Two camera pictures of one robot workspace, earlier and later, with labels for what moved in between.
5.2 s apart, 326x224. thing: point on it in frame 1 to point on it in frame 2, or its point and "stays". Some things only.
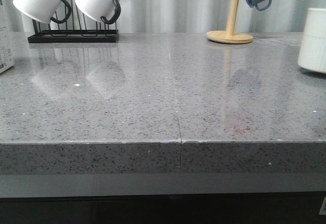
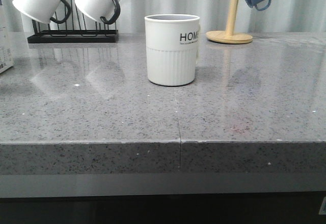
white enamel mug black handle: x=39 y=0 stays
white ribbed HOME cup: x=311 y=53 to x=172 y=42
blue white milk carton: x=7 y=58 stays
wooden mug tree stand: x=229 y=36 stays
